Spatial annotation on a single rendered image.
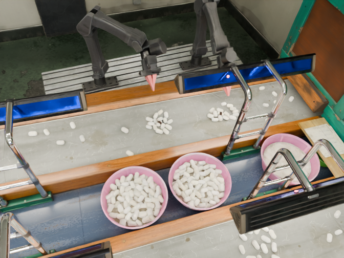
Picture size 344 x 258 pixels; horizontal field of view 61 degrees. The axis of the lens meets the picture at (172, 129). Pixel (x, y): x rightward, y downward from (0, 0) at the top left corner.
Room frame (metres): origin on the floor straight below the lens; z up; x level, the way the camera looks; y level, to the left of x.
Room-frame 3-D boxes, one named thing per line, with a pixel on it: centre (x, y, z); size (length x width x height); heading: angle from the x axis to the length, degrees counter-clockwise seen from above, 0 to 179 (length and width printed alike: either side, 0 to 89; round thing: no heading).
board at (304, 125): (0.84, -0.75, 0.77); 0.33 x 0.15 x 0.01; 22
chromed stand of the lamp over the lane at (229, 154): (0.88, -0.31, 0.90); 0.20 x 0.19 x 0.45; 112
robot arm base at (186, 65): (1.45, -0.10, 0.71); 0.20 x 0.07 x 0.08; 117
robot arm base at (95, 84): (1.18, 0.43, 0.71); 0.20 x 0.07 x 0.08; 117
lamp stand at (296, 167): (0.51, -0.46, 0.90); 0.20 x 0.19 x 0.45; 112
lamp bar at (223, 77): (0.96, -0.29, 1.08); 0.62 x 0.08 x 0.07; 112
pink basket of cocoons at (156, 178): (0.49, 0.12, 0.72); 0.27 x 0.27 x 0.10
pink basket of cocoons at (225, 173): (0.59, -0.14, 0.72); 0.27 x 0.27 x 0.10
